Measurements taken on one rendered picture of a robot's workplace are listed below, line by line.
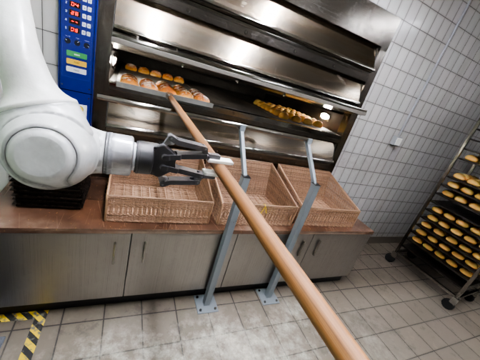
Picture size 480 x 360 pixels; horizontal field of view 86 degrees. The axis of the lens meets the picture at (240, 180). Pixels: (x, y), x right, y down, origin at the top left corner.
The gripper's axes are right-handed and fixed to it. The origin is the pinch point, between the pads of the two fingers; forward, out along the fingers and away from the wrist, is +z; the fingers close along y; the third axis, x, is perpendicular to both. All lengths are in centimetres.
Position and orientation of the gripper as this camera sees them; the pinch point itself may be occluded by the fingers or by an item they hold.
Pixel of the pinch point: (218, 166)
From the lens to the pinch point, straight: 67.0
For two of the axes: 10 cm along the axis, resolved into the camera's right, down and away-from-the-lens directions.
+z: 8.9, 0.9, 4.5
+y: -2.8, 8.8, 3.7
